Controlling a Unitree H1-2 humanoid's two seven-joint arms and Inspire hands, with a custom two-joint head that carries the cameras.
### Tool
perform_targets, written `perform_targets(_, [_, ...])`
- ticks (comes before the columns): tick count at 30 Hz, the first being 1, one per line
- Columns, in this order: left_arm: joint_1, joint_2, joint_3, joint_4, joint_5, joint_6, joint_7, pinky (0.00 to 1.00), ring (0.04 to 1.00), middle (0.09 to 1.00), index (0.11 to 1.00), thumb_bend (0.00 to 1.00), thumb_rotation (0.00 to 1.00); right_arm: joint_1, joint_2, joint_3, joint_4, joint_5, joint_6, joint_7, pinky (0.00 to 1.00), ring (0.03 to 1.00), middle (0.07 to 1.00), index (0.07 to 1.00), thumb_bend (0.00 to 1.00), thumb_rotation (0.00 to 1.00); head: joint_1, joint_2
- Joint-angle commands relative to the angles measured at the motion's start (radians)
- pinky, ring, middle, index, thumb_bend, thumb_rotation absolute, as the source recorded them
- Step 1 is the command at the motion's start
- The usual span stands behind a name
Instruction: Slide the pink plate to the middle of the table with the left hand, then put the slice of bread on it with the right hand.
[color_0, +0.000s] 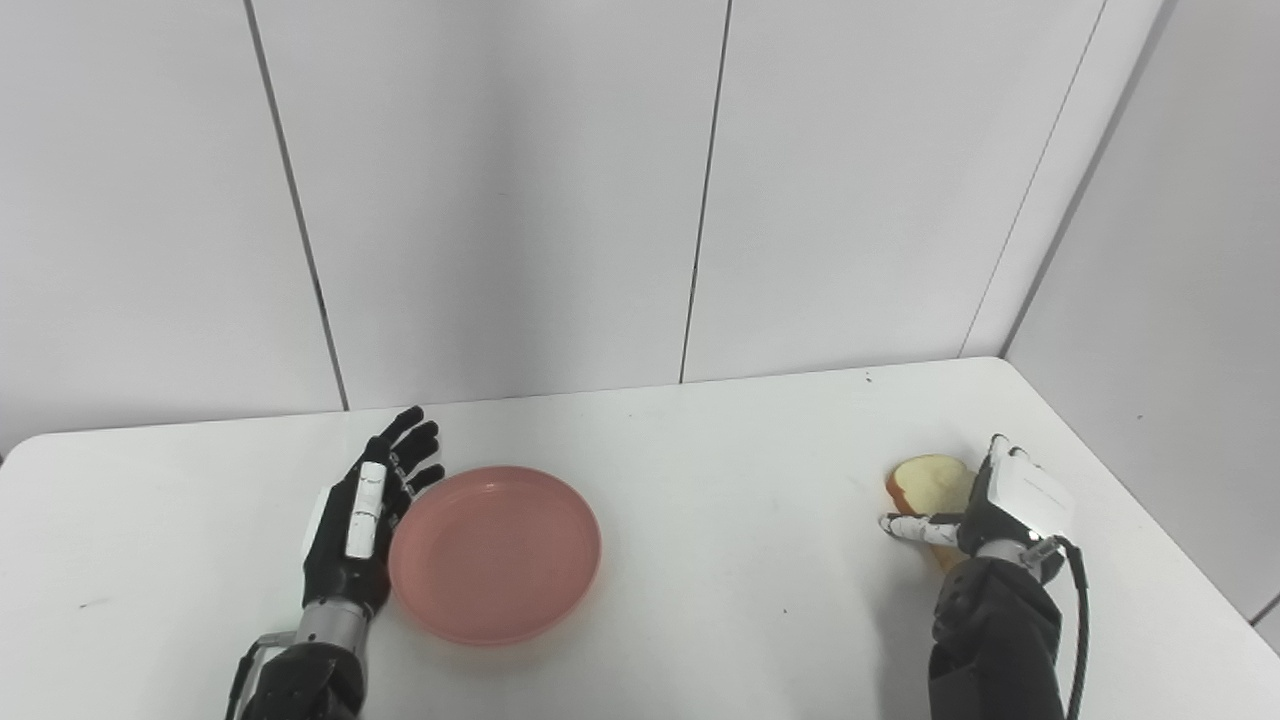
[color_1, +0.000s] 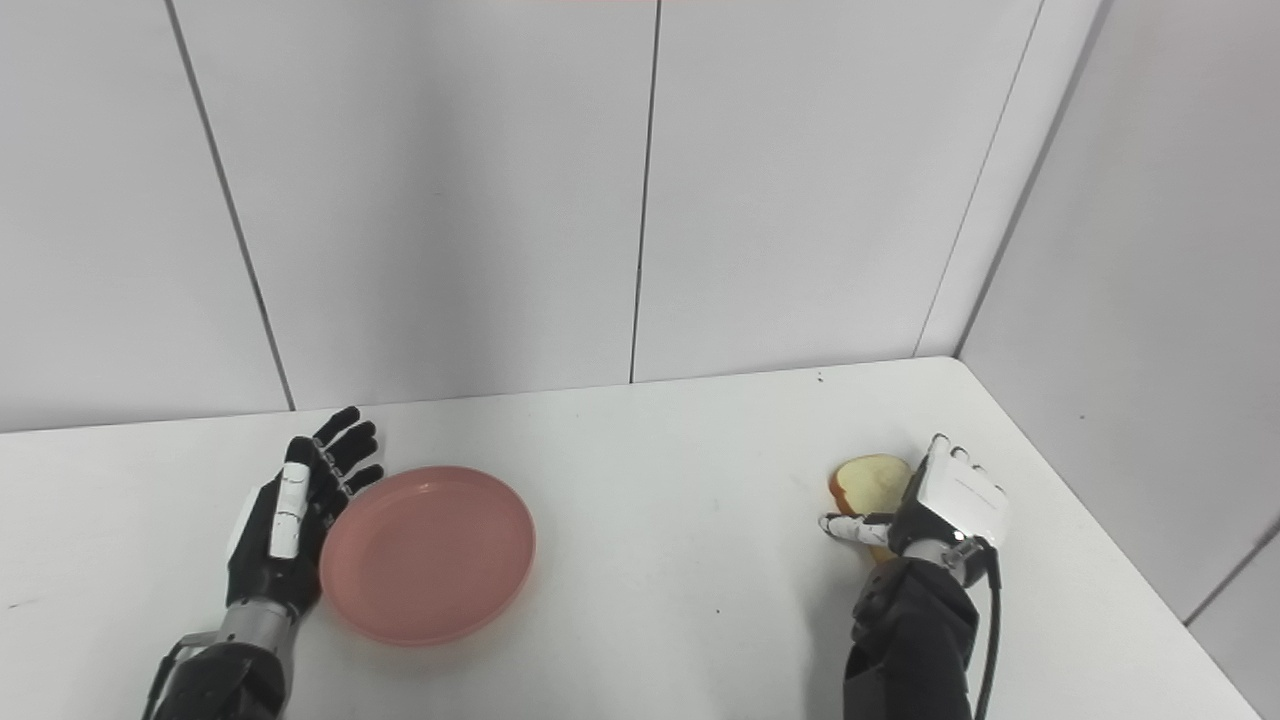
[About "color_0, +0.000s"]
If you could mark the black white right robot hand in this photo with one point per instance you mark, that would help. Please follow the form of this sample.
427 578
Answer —
1020 495

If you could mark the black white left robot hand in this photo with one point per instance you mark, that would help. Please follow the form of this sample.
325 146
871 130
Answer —
340 560

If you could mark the slice of white bread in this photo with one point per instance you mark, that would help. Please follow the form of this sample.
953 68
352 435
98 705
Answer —
935 485

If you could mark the pink round plate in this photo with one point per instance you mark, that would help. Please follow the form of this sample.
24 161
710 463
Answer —
495 555

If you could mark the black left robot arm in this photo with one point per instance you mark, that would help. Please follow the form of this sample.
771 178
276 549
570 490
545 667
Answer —
310 670

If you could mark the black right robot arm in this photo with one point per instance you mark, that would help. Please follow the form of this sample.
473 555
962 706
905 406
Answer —
995 640

